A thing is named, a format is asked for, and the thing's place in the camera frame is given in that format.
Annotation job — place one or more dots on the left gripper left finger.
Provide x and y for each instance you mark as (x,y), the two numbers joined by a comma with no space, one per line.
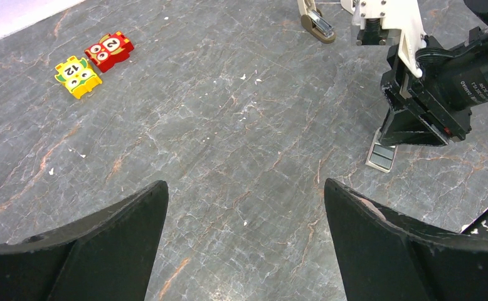
(107,255)

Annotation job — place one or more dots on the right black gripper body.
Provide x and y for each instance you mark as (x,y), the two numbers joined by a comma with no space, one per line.
(453,81)

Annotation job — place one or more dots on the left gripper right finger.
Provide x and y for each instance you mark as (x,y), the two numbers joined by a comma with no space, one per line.
(386,255)

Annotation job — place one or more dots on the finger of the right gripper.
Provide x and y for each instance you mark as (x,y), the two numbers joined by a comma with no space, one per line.
(403,127)

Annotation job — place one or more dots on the grey staple tray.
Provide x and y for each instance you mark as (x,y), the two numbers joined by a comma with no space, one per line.
(381,157)

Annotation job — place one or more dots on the brown white stapler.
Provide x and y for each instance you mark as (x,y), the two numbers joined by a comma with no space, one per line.
(312,20)

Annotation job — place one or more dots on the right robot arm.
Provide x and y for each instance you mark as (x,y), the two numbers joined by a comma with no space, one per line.
(436,108)

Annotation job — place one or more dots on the yellow toy block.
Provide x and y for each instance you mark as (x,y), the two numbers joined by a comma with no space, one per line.
(77,76)

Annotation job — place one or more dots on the red toy block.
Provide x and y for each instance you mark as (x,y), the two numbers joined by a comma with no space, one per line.
(111,49)

